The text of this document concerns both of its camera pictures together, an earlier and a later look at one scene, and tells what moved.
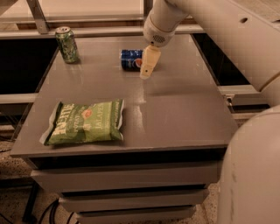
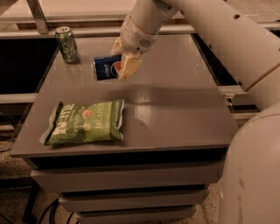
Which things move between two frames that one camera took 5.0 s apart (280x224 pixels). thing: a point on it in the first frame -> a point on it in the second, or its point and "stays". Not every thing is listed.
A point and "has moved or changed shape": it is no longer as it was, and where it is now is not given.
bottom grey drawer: (172, 215) stays
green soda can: (67, 45) stays
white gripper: (155, 34) -> (133, 38)
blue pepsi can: (131, 59) has moved or changed shape
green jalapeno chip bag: (85, 122) stays
